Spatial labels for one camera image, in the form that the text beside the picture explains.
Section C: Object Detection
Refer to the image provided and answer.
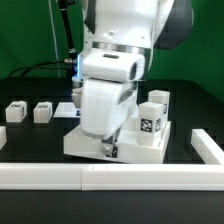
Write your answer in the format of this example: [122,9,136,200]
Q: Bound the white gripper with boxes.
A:
[80,48,145,157]

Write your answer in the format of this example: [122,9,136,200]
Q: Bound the white sheet with tags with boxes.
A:
[54,102,81,118]

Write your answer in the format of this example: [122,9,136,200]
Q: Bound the black cable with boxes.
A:
[7,58,78,79]

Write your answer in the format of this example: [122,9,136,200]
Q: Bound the white U-shaped fence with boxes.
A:
[0,129,224,191]

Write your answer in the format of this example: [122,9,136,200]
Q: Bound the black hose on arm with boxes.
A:
[55,0,78,59]

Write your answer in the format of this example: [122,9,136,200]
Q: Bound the white square tabletop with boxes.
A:
[63,117,171,164]

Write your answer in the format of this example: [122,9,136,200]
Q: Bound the thin white pole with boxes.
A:
[47,0,61,78]

